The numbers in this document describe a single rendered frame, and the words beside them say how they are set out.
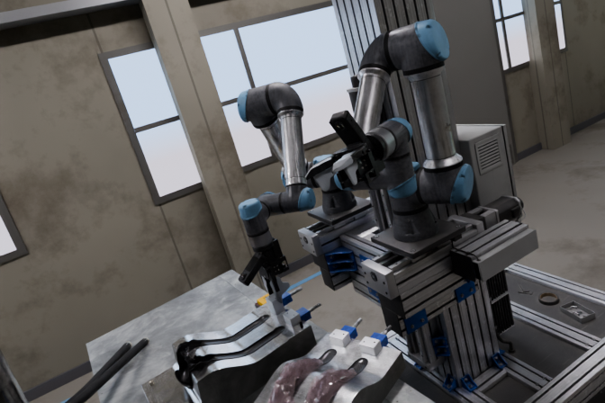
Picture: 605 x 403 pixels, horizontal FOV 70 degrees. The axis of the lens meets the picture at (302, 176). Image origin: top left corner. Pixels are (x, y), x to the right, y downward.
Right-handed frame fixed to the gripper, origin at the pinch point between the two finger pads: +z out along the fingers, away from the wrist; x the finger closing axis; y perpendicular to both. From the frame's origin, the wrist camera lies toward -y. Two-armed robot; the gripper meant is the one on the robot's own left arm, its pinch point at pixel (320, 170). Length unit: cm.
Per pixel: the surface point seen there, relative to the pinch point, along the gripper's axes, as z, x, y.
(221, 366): 8, 54, 46
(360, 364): -13, 23, 58
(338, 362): -11, 29, 57
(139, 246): -80, 257, 38
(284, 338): -11, 48, 51
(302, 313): -22, 49, 49
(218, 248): -128, 237, 68
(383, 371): -12, 15, 59
